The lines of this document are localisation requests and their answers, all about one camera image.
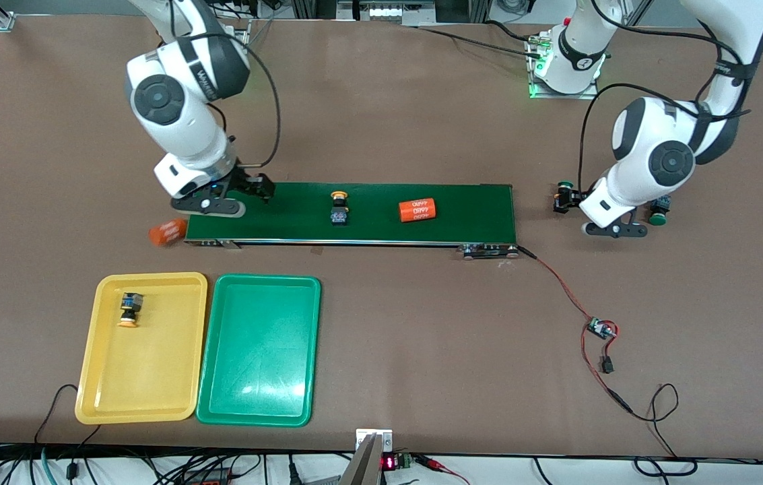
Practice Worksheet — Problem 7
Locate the orange cylinder printed 4680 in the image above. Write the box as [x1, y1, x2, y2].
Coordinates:
[399, 197, 437, 223]
[149, 218, 188, 248]

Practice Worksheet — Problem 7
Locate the green conveyor belt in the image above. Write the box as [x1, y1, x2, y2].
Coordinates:
[185, 181, 522, 261]

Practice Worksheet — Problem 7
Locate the green plastic tray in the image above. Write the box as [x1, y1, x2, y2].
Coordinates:
[196, 273, 322, 428]

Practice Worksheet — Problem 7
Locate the yellow plastic tray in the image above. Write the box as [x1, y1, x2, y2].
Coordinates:
[75, 272, 209, 425]

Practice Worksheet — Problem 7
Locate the white power strip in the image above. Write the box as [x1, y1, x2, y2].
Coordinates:
[353, 0, 417, 25]

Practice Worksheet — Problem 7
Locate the red clip lead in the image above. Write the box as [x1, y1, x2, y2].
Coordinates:
[418, 455, 471, 485]

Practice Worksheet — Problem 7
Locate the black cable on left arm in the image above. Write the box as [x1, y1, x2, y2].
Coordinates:
[578, 0, 756, 193]

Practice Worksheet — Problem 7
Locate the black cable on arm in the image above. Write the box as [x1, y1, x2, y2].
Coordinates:
[578, 0, 756, 193]
[236, 40, 282, 168]

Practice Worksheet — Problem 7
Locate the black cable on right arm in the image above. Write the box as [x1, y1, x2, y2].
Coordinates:
[236, 40, 282, 168]

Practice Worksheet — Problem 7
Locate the red and black wire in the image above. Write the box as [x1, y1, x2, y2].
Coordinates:
[518, 245, 635, 416]

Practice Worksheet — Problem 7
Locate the long black table cable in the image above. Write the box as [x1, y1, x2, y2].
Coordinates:
[415, 20, 550, 61]

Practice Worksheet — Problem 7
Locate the thin black cable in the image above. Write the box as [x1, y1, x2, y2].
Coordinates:
[627, 383, 698, 476]

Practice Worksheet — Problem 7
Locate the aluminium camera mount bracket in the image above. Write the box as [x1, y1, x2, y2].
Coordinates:
[341, 428, 393, 485]

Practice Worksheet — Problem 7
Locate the black cable with loop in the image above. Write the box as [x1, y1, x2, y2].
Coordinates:
[34, 384, 102, 447]

